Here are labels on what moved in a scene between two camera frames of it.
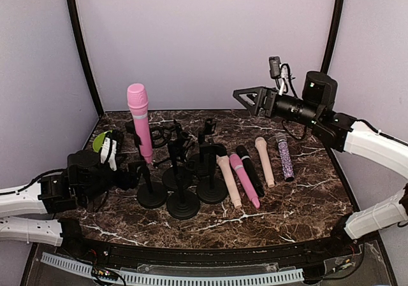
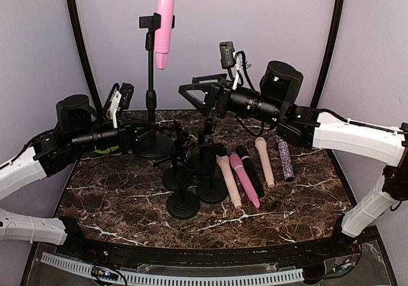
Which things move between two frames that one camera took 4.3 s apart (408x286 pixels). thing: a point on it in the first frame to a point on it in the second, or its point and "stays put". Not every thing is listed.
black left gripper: x=125 y=183 to x=127 y=134
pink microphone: x=138 y=102 to x=166 y=3
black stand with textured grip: x=182 y=204 stays put
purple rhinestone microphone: x=287 y=161 stays put
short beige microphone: x=261 y=144 stays put
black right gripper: x=269 y=92 to x=218 y=93
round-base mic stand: x=150 y=195 to x=155 y=145
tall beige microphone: x=225 y=167 stays put
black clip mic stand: x=213 y=190 stays put
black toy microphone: x=245 y=155 stays put
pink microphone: x=238 y=166 stays put
